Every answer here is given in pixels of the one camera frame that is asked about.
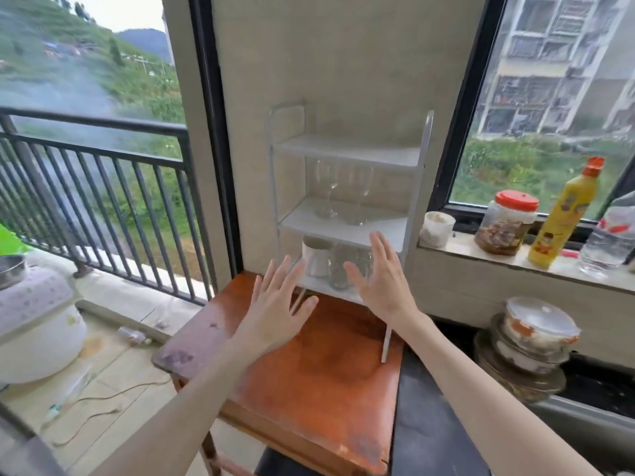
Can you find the person's right hand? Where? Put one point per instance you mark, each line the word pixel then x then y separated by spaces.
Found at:
pixel 389 292

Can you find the person's left hand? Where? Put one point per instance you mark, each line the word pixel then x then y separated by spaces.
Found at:
pixel 275 317

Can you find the clear glass mug cup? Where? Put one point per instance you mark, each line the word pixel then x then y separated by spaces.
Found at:
pixel 340 272
pixel 363 257

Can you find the plain white mug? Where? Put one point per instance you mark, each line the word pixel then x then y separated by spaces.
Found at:
pixel 315 260

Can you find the wine glass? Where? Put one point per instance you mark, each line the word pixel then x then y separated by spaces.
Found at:
pixel 357 218
pixel 326 210

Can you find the white metal shelf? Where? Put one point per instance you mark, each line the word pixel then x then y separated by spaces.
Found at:
pixel 347 151

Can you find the person's left forearm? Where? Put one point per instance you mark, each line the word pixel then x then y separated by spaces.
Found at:
pixel 173 421

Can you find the person's right forearm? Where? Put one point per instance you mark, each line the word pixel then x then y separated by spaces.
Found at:
pixel 496 416

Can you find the small white round pot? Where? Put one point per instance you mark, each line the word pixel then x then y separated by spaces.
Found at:
pixel 436 230

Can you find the red-brown wooden table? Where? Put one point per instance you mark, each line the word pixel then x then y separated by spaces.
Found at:
pixel 317 386

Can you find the beige stone windowsill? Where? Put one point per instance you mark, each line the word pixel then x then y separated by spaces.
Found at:
pixel 496 262

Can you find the red-lid plastic jar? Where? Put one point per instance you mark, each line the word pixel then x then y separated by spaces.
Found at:
pixel 506 225

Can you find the empty clear bottle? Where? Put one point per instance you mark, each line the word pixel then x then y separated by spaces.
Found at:
pixel 133 337

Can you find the lidded glass food container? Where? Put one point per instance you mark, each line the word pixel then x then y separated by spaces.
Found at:
pixel 541 317

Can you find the yellow bottle orange cap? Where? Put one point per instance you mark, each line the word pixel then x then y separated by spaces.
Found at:
pixel 560 223

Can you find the clear plastic water bottle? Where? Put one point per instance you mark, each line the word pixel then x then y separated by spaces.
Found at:
pixel 610 242

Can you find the black balcony railing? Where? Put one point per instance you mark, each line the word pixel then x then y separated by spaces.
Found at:
pixel 99 158

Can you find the grey apartment building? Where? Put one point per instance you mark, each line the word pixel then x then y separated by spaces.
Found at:
pixel 555 69

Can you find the distant white building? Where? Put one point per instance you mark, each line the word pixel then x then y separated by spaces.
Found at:
pixel 167 39

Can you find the black door frame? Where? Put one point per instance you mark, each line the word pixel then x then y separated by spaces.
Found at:
pixel 213 133

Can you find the black window frame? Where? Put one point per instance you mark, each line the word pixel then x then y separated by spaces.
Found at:
pixel 471 104

